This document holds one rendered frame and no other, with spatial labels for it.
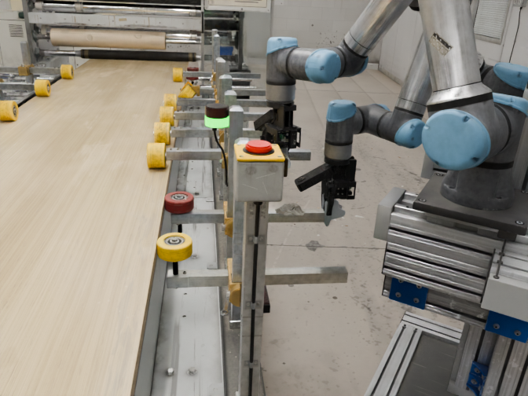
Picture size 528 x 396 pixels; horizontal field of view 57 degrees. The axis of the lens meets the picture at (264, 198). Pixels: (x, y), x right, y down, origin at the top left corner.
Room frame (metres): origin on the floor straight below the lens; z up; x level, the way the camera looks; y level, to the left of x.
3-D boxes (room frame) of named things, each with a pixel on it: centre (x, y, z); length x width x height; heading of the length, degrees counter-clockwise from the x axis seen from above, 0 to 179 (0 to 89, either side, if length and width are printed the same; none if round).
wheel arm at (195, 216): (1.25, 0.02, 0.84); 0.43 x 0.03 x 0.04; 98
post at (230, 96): (1.45, 0.11, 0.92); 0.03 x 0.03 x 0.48; 8
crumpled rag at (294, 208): (1.26, -0.08, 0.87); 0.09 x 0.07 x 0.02; 98
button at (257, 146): (0.70, 0.01, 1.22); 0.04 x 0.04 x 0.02
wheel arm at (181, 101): (2.24, 0.20, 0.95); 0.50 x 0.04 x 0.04; 98
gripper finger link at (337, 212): (1.27, -0.21, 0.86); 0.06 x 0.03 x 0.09; 98
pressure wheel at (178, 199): (1.22, 0.23, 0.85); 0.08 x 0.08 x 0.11
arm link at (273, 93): (1.24, -0.03, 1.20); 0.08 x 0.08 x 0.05
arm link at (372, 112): (1.32, -0.29, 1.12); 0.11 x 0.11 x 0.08; 32
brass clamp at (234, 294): (0.98, 0.05, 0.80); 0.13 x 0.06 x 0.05; 8
